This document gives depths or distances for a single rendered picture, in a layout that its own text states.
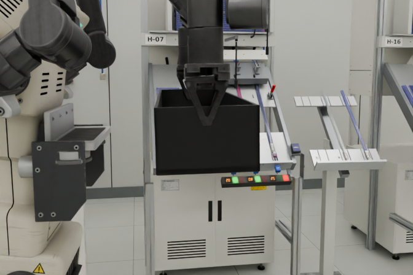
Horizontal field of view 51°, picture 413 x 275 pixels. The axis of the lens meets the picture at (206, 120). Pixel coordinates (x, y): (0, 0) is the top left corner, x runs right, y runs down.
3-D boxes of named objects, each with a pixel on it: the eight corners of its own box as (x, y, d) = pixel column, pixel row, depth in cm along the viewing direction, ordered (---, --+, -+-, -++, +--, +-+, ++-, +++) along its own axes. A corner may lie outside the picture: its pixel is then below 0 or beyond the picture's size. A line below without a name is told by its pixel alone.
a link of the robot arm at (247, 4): (203, -23, 76) (192, -54, 68) (270, -27, 74) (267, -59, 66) (199, 41, 73) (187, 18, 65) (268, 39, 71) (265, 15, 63)
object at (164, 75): (273, 112, 242) (275, 105, 239) (154, 113, 232) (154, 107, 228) (262, 70, 263) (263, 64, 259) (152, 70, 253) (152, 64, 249)
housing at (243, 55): (263, 76, 261) (268, 59, 251) (181, 77, 254) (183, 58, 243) (260, 67, 266) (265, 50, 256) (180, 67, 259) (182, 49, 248)
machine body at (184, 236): (273, 272, 254) (276, 168, 247) (153, 282, 243) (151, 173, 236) (246, 231, 318) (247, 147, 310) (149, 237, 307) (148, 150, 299)
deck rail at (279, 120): (293, 170, 219) (296, 162, 214) (289, 170, 219) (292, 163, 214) (265, 70, 263) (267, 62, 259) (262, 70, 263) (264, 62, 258)
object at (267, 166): (289, 170, 219) (293, 162, 213) (157, 175, 208) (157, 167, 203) (289, 167, 219) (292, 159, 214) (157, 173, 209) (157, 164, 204)
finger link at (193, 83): (224, 121, 76) (223, 67, 75) (229, 126, 69) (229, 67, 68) (184, 122, 75) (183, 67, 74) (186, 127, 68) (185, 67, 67)
